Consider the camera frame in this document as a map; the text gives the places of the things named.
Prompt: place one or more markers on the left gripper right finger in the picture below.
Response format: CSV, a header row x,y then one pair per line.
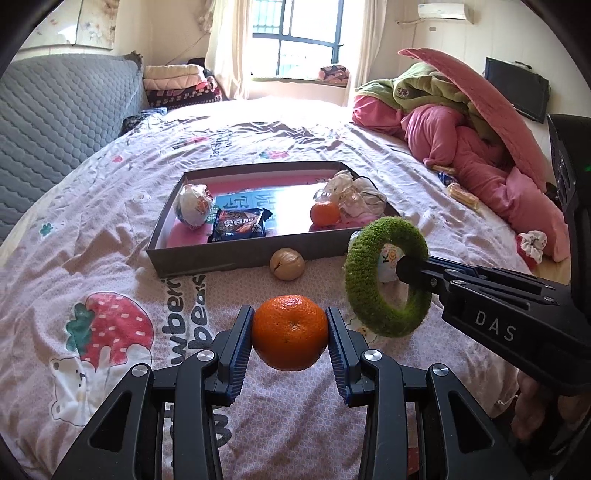
x,y
421,424

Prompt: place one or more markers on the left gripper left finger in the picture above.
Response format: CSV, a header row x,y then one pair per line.
x,y
124,438

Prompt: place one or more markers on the orange tangerine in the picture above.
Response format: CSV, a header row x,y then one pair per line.
x,y
289,333
325,214

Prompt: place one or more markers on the brown walnut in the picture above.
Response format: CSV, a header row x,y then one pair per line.
x,y
287,264

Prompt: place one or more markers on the blue snack packet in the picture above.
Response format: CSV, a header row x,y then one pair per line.
x,y
239,224

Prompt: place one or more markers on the person's right hand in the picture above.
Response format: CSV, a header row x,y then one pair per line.
x,y
529,408

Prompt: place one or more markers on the white red scrunchie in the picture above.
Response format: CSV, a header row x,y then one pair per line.
x,y
530,247

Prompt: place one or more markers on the yellow wrapped snack bar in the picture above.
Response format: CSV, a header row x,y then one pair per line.
x,y
458,193

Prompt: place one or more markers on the pink crumpled duvet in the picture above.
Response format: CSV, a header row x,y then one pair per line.
x,y
438,135

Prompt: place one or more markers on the cream mesh bath pouf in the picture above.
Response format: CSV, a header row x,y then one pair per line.
x,y
356,197

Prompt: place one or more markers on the dark shallow cardboard tray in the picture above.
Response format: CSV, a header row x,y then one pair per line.
x,y
174,249

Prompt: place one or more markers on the small white surprise egg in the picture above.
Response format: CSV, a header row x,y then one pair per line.
x,y
193,204

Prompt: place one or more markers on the green blanket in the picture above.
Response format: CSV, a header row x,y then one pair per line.
x,y
423,84

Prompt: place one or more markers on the blue paper with characters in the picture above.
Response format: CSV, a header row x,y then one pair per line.
x,y
253,198

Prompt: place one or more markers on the folded cloth on windowsill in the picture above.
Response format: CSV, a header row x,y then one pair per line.
x,y
334,75

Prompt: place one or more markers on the white air conditioner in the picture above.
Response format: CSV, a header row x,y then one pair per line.
x,y
445,11

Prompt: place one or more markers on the grey quilted headboard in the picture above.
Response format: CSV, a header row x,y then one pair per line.
x,y
57,111

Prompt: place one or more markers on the cream right curtain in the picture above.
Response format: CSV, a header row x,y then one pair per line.
x,y
363,32

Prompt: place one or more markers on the cream curtain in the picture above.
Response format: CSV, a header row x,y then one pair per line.
x,y
363,32
228,25

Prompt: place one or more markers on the stack of folded blankets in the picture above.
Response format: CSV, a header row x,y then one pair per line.
x,y
179,85

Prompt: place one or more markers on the cream left curtain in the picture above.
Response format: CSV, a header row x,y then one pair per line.
x,y
228,25

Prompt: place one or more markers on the black wall television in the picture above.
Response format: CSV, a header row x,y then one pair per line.
x,y
528,92

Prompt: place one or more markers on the window with dark frame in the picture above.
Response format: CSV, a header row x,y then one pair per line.
x,y
294,39

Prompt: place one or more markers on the wall art panels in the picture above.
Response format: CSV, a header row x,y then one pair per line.
x,y
77,25

